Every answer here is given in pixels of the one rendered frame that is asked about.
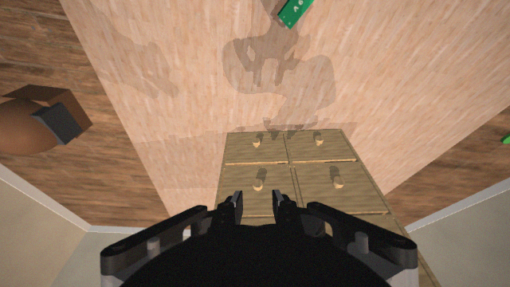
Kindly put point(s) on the green nine-volt battery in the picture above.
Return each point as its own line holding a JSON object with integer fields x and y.
{"x": 292, "y": 10}

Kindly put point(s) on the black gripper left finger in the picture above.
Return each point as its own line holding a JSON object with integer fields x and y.
{"x": 121, "y": 259}

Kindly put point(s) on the light wooden chest of drawers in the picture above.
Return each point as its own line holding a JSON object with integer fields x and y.
{"x": 389, "y": 214}

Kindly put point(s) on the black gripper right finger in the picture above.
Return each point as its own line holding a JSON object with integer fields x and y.
{"x": 392, "y": 256}

